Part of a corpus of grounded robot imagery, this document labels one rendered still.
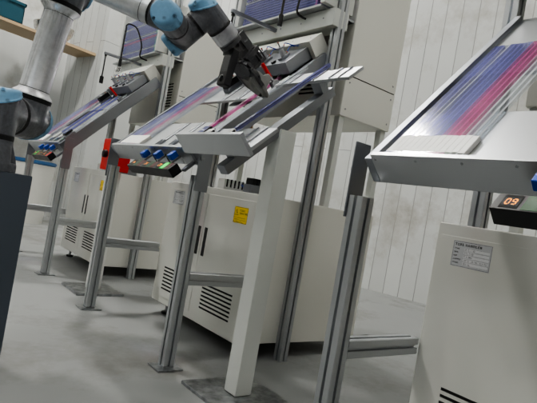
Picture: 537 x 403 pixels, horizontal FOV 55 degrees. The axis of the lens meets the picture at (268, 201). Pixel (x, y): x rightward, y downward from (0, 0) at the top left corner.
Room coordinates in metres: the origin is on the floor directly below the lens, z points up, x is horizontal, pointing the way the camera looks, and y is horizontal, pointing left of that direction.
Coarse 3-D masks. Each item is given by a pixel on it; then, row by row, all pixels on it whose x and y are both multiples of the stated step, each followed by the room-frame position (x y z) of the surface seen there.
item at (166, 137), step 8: (168, 128) 2.12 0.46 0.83; (176, 128) 2.06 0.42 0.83; (184, 128) 2.01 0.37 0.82; (192, 128) 1.95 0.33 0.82; (200, 128) 1.91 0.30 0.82; (160, 136) 2.06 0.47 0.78; (168, 136) 2.00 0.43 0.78; (160, 144) 1.95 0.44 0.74; (168, 144) 1.88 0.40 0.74; (176, 144) 1.86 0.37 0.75
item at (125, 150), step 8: (112, 144) 2.21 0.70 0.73; (120, 144) 2.14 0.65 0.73; (128, 144) 2.08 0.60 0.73; (136, 144) 2.03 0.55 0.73; (144, 144) 1.97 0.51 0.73; (152, 144) 1.92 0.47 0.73; (120, 152) 2.20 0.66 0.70; (128, 152) 2.13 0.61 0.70; (136, 152) 2.06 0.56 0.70; (152, 152) 1.94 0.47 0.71; (168, 152) 1.83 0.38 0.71; (184, 152) 1.74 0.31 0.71; (152, 160) 1.99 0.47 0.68; (168, 160) 1.88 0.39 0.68; (184, 160) 1.78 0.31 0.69; (192, 160) 1.73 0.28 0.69
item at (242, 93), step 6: (282, 78) 2.00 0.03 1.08; (216, 84) 2.44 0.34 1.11; (222, 90) 2.27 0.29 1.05; (234, 90) 2.16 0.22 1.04; (240, 90) 2.13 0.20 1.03; (246, 90) 2.08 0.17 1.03; (216, 96) 2.23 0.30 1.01; (222, 96) 2.18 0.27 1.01; (228, 96) 2.14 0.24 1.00; (234, 96) 2.09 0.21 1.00; (240, 96) 2.05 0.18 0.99; (246, 96) 2.01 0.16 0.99; (258, 96) 1.93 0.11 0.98; (204, 102) 2.23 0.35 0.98; (210, 102) 2.19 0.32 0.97; (216, 102) 2.16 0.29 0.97; (222, 102) 2.12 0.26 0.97; (234, 102) 2.18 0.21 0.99; (240, 102) 2.14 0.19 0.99
